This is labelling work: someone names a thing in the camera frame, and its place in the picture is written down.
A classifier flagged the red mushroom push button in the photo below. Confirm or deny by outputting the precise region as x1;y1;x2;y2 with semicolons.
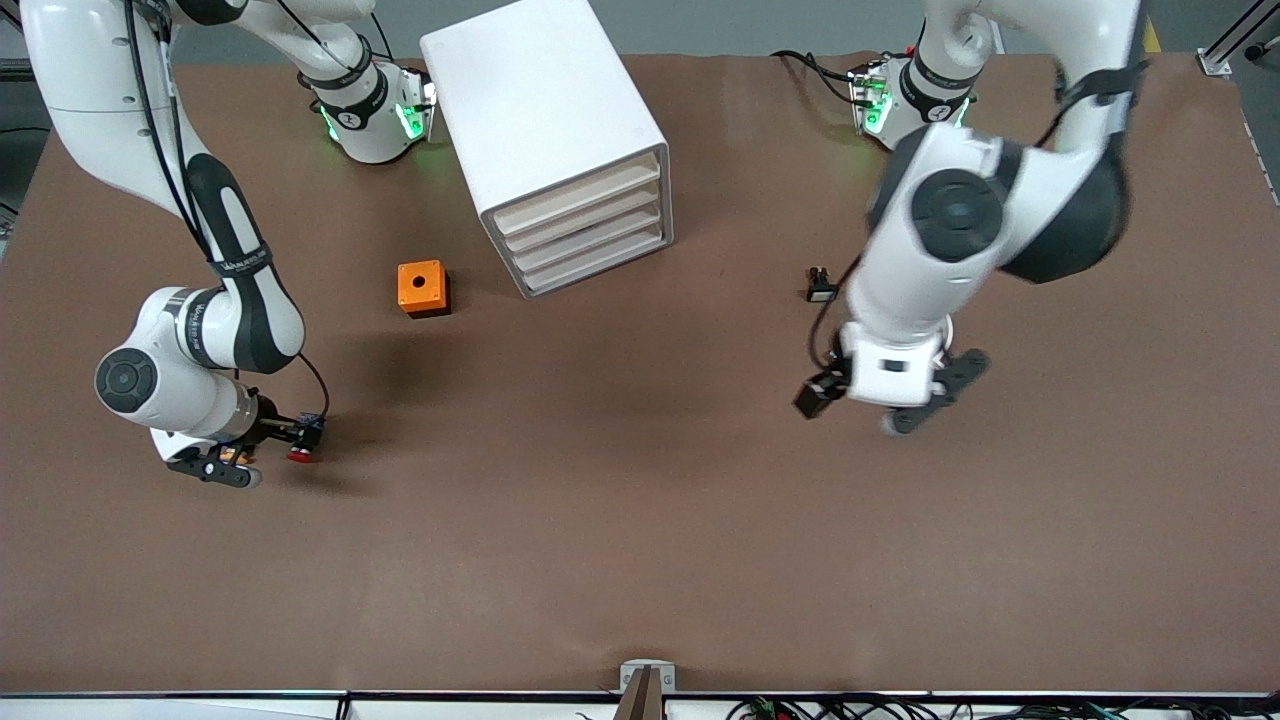
286;412;325;465

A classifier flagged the orange button enclosure box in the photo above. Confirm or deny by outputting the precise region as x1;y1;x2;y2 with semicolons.
397;260;451;319

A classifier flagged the white table edge rail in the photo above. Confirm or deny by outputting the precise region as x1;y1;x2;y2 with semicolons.
0;688;1280;720

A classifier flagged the black arm base cable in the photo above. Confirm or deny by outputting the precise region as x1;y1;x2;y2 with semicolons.
772;48;863;106

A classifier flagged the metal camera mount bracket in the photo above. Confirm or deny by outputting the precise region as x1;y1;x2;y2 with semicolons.
619;660;677;720

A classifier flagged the aluminium frame profile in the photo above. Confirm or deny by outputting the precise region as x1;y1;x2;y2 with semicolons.
1195;0;1280;78

